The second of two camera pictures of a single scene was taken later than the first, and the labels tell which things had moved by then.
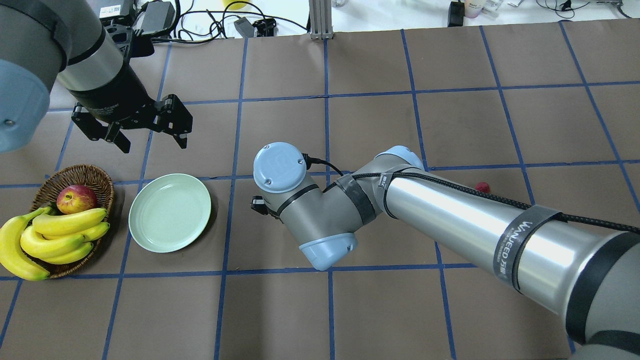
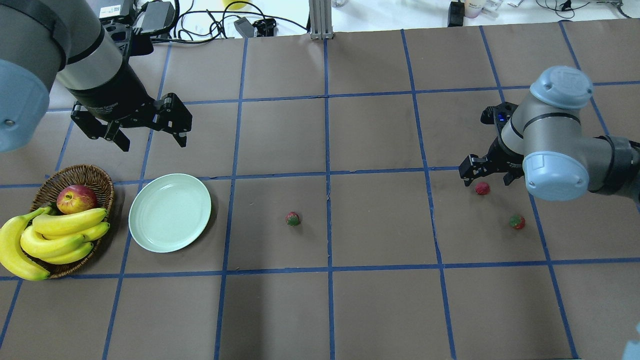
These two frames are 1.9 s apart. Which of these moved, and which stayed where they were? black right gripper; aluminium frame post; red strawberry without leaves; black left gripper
Moved: black right gripper
Stayed: black left gripper; red strawberry without leaves; aluminium frame post
